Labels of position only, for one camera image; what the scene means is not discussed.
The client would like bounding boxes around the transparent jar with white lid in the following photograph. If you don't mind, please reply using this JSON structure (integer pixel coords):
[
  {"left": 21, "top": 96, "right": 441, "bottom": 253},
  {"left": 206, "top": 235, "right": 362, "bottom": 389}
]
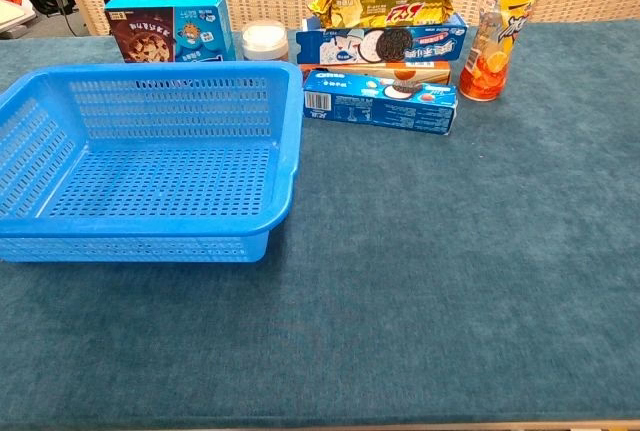
[{"left": 241, "top": 21, "right": 290, "bottom": 63}]

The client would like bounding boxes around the gold snack packet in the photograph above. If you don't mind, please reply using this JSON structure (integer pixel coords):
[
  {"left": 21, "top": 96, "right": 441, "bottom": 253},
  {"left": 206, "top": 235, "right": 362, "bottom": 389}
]
[{"left": 308, "top": 0, "right": 455, "bottom": 30}]

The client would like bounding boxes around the blue chocolate cereal box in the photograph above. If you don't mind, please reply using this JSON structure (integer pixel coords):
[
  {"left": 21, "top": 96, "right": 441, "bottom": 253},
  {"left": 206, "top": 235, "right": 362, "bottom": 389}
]
[{"left": 104, "top": 0, "right": 237, "bottom": 64}]

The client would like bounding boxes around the blue box with barcode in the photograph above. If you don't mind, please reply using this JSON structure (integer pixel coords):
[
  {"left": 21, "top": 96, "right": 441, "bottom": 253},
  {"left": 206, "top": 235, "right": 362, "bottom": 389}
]
[{"left": 302, "top": 69, "right": 459, "bottom": 136}]

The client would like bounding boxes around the orange brown biscuit box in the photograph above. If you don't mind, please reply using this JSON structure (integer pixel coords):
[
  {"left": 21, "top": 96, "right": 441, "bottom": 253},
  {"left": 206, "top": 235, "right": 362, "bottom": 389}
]
[{"left": 298, "top": 60, "right": 452, "bottom": 86}]

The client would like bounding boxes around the blue box with large cookie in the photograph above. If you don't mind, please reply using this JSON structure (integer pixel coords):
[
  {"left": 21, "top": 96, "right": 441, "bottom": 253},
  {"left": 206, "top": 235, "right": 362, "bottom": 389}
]
[{"left": 294, "top": 14, "right": 470, "bottom": 66}]

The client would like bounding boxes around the teal table mat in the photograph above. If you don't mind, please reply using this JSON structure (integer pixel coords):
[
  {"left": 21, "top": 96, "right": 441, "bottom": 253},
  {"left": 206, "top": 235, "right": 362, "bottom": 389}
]
[{"left": 0, "top": 19, "right": 640, "bottom": 428}]

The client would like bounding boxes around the blue perforated plastic basket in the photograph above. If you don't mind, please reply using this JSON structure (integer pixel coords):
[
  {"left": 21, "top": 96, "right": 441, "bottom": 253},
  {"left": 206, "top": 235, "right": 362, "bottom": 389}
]
[{"left": 0, "top": 60, "right": 305, "bottom": 264}]

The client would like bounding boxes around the orange drink bottle yellow cap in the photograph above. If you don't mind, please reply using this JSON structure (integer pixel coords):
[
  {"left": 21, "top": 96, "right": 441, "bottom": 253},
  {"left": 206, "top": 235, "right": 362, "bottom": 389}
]
[{"left": 458, "top": 0, "right": 545, "bottom": 102}]

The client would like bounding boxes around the white side table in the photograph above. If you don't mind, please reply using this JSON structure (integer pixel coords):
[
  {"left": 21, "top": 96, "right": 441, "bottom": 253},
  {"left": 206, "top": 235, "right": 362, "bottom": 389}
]
[{"left": 0, "top": 0, "right": 37, "bottom": 36}]

